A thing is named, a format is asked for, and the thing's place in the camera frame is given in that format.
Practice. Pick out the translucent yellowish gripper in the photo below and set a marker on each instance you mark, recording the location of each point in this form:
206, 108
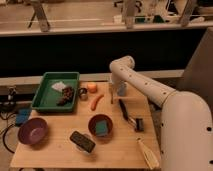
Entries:
115, 88

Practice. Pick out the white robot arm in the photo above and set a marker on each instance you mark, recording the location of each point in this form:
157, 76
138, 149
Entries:
187, 125

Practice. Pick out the orange round fruit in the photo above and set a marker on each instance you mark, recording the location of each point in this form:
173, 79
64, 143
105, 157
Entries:
92, 87

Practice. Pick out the orange carrot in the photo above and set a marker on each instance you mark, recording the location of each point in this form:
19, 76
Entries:
95, 102

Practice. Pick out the small metal can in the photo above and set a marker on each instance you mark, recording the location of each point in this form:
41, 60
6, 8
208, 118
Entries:
82, 93

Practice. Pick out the dark red bowl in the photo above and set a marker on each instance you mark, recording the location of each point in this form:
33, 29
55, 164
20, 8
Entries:
97, 118

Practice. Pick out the teal sponge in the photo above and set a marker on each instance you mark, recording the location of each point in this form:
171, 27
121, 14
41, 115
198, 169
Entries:
101, 128

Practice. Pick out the wooden table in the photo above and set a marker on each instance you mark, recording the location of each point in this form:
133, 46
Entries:
119, 150

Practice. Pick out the white cloth in tray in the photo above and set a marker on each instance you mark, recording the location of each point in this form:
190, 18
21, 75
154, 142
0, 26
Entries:
58, 86

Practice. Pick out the black remote control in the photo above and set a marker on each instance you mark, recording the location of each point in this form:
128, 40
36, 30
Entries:
74, 136

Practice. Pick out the green plastic tray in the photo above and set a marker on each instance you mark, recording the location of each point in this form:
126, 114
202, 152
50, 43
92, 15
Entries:
45, 99

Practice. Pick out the cream corn cob brush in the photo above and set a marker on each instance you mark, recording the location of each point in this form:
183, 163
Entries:
148, 154

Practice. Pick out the purple bowl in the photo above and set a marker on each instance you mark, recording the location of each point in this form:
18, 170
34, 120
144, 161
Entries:
32, 131

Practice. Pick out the blue box on floor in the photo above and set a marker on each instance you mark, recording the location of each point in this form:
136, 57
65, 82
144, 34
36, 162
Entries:
22, 116

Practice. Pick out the black handled knife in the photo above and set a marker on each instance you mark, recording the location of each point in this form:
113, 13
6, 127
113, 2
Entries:
123, 108

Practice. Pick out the black handled brush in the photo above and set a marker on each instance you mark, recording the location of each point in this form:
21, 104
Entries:
137, 124

